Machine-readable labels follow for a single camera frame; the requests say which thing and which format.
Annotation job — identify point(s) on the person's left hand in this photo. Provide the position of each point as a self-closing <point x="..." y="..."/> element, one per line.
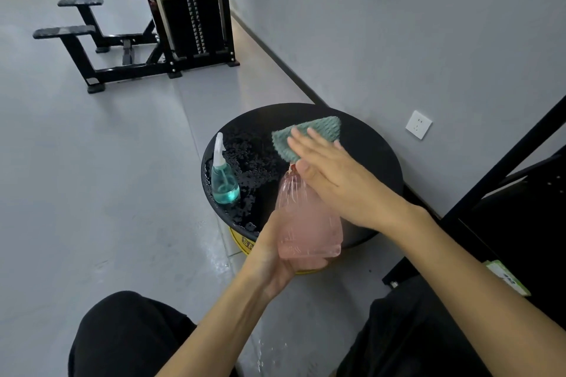
<point x="265" y="266"/>

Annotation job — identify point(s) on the person's right hand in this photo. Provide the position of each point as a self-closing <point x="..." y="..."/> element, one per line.
<point x="353" y="191"/>

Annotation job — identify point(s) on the pink spray bottle grey nozzle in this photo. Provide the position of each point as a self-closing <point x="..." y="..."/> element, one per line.
<point x="309" y="231"/>

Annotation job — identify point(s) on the green cleaning cloth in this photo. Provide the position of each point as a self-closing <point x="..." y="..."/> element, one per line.
<point x="323" y="127"/>

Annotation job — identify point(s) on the green spray bottle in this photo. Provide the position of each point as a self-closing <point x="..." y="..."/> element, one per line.
<point x="224" y="189"/>

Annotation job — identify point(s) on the black metal rack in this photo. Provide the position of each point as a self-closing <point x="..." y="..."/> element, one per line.
<point x="522" y="222"/>

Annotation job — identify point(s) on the person's right forearm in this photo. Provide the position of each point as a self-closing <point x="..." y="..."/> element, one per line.
<point x="486" y="284"/>

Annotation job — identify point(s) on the person's left forearm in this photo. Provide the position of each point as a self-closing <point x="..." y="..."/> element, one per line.
<point x="212" y="332"/>

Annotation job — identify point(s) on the yellow barrel base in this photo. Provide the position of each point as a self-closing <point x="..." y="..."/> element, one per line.
<point x="243" y="245"/>

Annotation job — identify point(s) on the round black table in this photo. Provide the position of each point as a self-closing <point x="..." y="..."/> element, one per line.
<point x="371" y="156"/>

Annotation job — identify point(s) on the green white label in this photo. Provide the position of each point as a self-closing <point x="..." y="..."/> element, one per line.
<point x="508" y="277"/>

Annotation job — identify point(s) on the white wall socket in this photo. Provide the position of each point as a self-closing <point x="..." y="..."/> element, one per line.
<point x="418" y="125"/>

